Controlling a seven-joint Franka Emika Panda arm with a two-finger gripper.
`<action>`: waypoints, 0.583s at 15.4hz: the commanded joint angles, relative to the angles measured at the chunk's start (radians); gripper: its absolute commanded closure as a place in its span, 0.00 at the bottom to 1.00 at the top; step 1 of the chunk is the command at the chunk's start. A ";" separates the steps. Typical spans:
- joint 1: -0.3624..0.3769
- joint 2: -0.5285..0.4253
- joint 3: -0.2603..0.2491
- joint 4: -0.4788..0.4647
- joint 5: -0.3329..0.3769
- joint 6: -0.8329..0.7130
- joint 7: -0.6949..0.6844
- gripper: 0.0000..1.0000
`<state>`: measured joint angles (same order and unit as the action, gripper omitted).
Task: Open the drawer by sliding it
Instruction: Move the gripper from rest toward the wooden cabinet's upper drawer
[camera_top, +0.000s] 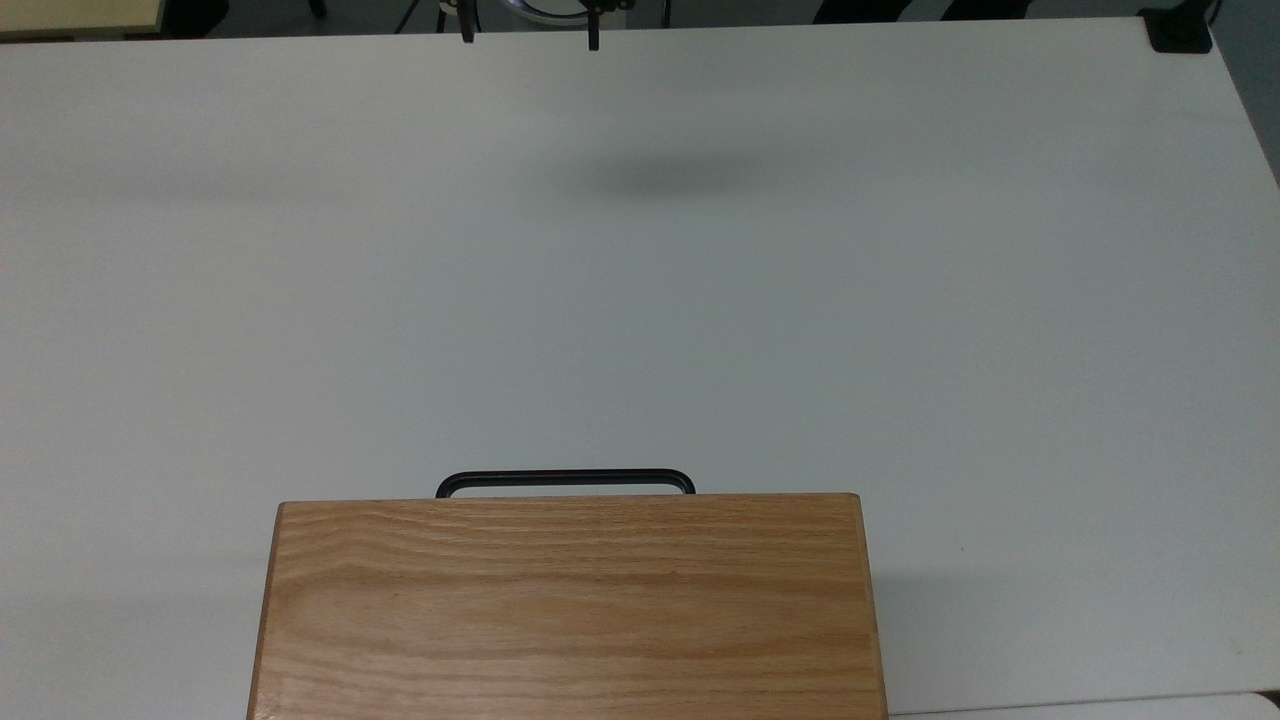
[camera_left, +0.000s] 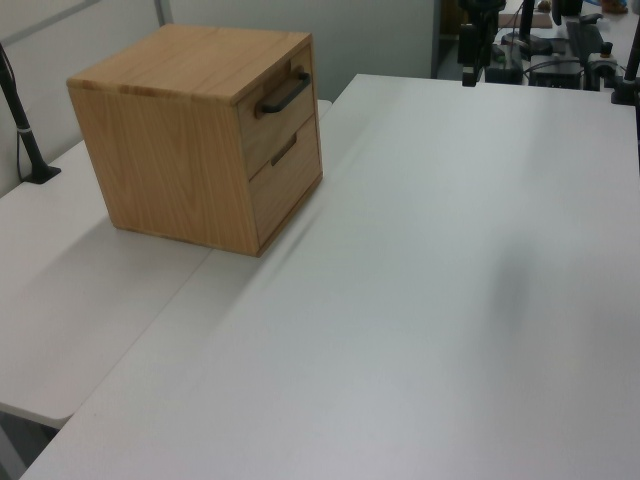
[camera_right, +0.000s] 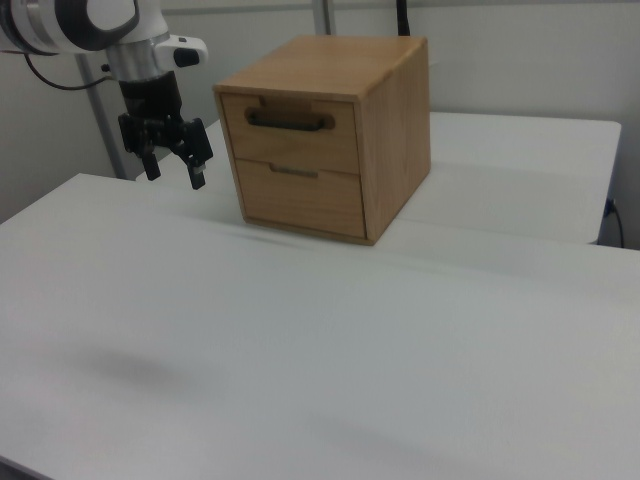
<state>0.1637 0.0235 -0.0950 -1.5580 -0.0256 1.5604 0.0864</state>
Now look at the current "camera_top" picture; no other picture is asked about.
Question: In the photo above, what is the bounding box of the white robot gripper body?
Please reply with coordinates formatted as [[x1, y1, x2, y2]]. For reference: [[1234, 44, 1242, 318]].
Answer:
[[438, 0, 633, 25]]

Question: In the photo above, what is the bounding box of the black metal drawer handle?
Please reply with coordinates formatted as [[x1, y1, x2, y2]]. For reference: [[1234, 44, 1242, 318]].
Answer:
[[435, 469, 697, 499]]

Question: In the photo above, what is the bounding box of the wooden drawer cabinet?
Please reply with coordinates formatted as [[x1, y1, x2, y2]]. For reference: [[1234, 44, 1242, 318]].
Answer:
[[246, 493, 889, 720]]

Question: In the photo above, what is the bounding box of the yellow wooden side table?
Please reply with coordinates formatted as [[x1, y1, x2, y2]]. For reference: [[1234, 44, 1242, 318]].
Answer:
[[0, 0, 167, 42]]

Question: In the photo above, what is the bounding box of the black table clamp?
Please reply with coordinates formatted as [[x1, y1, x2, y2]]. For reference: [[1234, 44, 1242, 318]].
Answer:
[[1138, 6, 1215, 54]]

